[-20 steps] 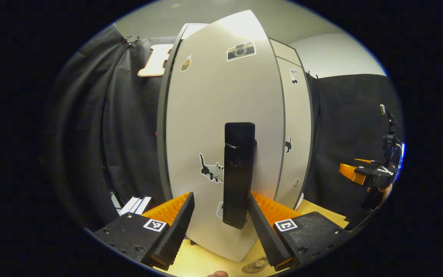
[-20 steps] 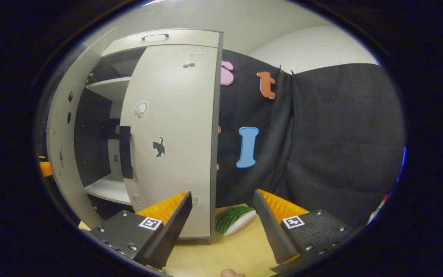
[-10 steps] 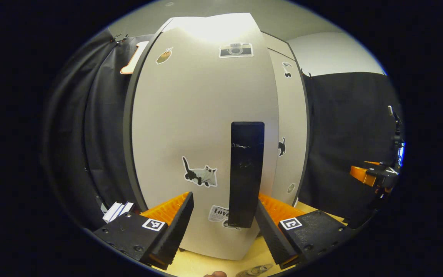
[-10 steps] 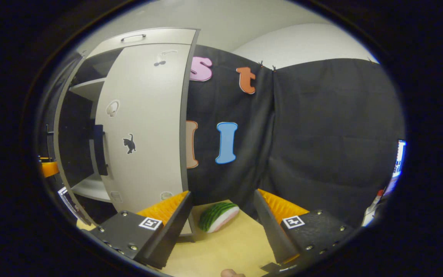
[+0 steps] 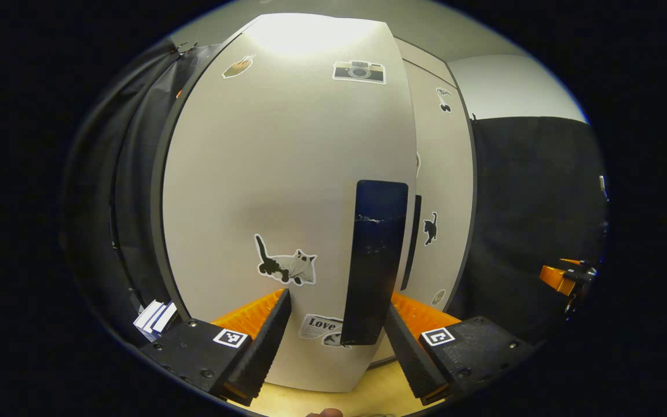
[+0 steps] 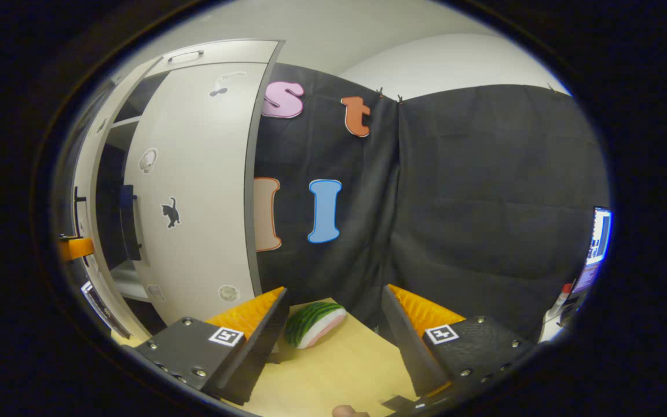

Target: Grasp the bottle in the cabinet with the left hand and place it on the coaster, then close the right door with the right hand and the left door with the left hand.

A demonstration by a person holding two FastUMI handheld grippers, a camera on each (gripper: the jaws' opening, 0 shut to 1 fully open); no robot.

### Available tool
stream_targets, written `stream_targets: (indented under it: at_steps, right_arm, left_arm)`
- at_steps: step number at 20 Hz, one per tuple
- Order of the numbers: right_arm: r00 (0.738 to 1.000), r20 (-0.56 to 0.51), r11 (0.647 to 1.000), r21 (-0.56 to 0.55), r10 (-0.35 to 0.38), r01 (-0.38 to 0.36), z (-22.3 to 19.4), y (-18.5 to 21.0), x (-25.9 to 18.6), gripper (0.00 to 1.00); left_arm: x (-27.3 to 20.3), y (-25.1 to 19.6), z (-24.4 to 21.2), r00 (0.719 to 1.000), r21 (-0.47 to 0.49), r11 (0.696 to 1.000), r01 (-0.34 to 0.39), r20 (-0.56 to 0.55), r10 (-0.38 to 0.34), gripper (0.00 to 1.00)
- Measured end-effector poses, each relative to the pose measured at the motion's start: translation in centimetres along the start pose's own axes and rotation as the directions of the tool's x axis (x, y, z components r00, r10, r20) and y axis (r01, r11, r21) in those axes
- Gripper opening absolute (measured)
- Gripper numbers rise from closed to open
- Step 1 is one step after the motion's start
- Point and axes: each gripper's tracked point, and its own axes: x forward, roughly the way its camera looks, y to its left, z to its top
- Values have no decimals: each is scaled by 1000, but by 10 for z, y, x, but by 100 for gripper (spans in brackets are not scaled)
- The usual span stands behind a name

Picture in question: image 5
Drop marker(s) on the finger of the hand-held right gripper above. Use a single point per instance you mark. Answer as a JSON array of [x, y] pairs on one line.
[[556, 278]]

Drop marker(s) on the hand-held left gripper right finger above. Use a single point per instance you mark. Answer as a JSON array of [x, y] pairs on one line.
[[414, 359]]

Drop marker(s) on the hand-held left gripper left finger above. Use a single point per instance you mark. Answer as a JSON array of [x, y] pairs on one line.
[[258, 353]]

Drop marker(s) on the white cabinet door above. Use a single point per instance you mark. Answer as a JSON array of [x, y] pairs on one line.
[[287, 150], [446, 174]]

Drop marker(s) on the white cabinet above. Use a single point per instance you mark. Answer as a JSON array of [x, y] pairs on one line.
[[432, 69]]

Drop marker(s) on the black backdrop cloth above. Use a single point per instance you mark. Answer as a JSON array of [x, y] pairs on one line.
[[131, 174], [530, 191]]

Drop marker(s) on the white book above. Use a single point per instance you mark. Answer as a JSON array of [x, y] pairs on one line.
[[145, 315]]

